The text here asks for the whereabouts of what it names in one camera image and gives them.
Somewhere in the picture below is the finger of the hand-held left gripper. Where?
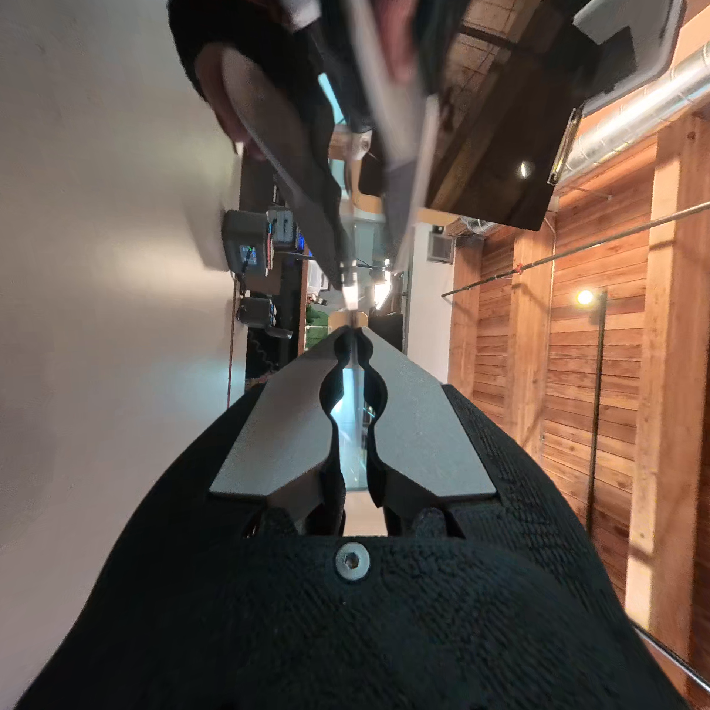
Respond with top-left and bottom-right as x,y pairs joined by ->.
221,46 -> 357,290
345,0 -> 440,268

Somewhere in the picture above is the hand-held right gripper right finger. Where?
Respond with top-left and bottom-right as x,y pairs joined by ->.
355,326 -> 496,523

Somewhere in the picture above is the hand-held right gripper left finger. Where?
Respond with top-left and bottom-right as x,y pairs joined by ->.
210,326 -> 354,529

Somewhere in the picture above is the person's left hand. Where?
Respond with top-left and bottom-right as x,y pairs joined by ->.
195,54 -> 268,162

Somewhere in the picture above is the black case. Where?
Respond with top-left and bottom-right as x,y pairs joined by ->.
266,206 -> 297,249

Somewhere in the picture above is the black charger device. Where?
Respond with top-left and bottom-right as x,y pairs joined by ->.
237,297 -> 293,340

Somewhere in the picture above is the black device with screen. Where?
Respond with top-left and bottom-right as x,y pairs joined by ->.
222,210 -> 274,279

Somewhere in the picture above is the black ceiling pole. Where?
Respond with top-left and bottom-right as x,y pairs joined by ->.
587,288 -> 609,534

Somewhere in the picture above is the metal ceiling rod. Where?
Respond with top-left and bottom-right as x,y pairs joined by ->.
441,201 -> 710,298

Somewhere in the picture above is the metal air duct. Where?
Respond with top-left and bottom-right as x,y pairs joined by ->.
460,49 -> 710,236

